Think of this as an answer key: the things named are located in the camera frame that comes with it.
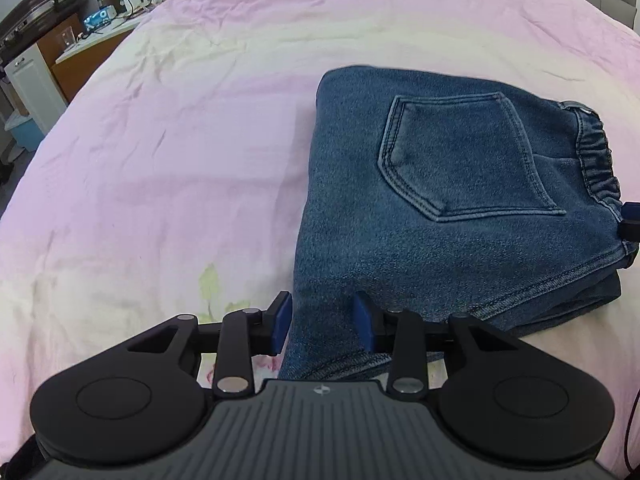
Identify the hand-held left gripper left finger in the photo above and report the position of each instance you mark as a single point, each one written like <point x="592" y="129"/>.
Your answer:
<point x="281" y="321"/>

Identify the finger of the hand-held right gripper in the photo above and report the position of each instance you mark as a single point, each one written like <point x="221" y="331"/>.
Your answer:
<point x="631" y="230"/>

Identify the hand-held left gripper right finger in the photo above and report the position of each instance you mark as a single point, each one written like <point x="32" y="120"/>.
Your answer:
<point x="363" y="326"/>

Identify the blue denim pants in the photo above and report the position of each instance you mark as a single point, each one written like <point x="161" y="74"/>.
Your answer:
<point x="450" y="200"/>

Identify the pink floral bed sheet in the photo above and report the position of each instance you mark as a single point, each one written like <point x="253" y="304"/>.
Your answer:
<point x="175" y="150"/>

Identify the blue storage bin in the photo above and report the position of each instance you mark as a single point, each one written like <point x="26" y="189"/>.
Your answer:
<point x="27" y="132"/>

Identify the wooden desk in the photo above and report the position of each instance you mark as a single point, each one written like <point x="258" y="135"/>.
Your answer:
<point x="80" y="65"/>

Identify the white cabinet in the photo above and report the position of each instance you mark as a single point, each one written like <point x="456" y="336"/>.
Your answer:
<point x="32" y="85"/>

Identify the dark brown suitcase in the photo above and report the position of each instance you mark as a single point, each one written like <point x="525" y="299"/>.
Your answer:
<point x="35" y="5"/>

